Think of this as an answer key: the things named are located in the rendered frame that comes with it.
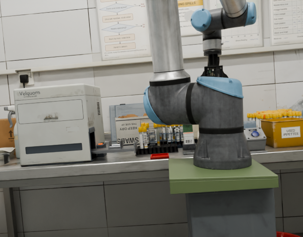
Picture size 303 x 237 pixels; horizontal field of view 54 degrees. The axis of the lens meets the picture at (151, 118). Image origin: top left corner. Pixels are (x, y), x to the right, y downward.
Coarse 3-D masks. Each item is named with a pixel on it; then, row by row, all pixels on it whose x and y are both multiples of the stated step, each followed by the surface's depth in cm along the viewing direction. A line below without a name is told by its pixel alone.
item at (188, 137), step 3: (186, 132) 120; (189, 132) 119; (192, 132) 118; (183, 135) 116; (186, 135) 115; (189, 135) 115; (192, 135) 115; (183, 138) 120; (186, 138) 115; (189, 138) 115; (192, 138) 115; (186, 141) 115; (189, 141) 115; (192, 141) 115
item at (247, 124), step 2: (252, 120) 123; (244, 122) 120; (246, 122) 120; (248, 122) 120; (250, 122) 120; (252, 122) 120; (254, 122) 120; (244, 124) 120; (246, 124) 120; (248, 124) 120; (250, 124) 120; (252, 124) 120; (254, 124) 120; (244, 126) 120; (246, 126) 120; (248, 126) 120; (250, 126) 120; (252, 126) 120; (254, 126) 120
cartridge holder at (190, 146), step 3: (183, 144) 115; (186, 144) 115; (189, 144) 115; (192, 144) 115; (195, 144) 115; (183, 147) 115; (186, 147) 115; (189, 147) 115; (192, 147) 115; (195, 147) 115; (183, 150) 114; (186, 150) 114; (189, 150) 113; (192, 150) 113; (183, 153) 114; (186, 153) 114; (189, 153) 113; (192, 153) 113
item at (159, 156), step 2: (152, 154) 115; (154, 154) 115; (156, 154) 115; (158, 154) 115; (160, 154) 115; (162, 154) 115; (164, 154) 115; (166, 154) 115; (168, 154) 112; (152, 156) 114; (154, 156) 114; (156, 156) 114; (158, 156) 113; (160, 156) 113; (162, 156) 113; (164, 156) 109; (166, 156) 109; (168, 156) 109; (150, 158) 109; (152, 158) 109; (154, 158) 109; (156, 158) 109; (158, 158) 109; (160, 158) 109; (162, 158) 109
